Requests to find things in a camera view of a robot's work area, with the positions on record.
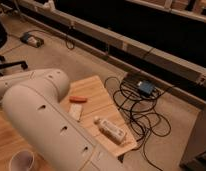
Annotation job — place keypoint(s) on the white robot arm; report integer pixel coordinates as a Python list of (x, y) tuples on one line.
[(31, 102)]

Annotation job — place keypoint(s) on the white eraser block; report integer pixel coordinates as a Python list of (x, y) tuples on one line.
[(75, 111)]

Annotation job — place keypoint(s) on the blue power supply box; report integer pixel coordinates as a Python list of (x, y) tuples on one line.
[(145, 87)]

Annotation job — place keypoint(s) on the white plastic bottle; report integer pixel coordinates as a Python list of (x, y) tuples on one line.
[(110, 130)]

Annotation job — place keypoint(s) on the blue grey floor device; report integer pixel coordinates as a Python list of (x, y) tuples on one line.
[(31, 40)]

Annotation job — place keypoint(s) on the white paper cup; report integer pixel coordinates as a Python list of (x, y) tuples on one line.
[(23, 160)]

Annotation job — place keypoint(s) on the dark cabinet corner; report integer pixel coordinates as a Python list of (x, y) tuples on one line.
[(194, 157)]

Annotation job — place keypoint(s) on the long grey shelf rail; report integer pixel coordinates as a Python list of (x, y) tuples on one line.
[(176, 65)]

